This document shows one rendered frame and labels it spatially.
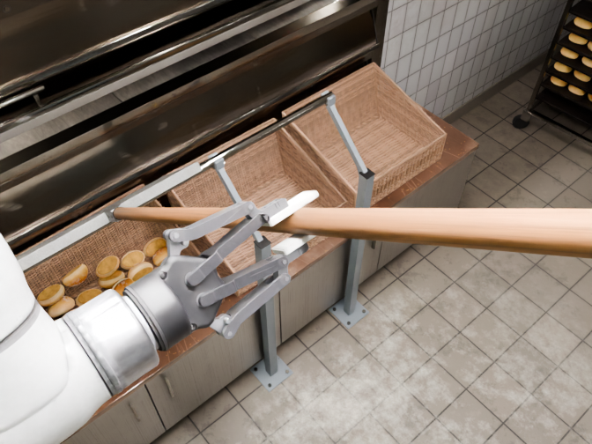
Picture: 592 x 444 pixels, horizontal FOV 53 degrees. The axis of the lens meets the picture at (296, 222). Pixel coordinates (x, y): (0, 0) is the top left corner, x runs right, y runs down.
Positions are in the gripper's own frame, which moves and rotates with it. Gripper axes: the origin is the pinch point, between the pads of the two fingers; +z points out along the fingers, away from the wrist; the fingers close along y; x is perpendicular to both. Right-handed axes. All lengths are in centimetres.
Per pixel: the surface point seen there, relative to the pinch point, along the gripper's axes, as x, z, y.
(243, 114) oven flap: -156, 75, -3
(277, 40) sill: -144, 95, -22
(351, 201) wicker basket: -141, 94, 47
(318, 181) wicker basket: -149, 88, 35
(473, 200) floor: -182, 192, 100
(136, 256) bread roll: -170, 14, 27
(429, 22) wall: -163, 190, 0
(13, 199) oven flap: -153, -14, -13
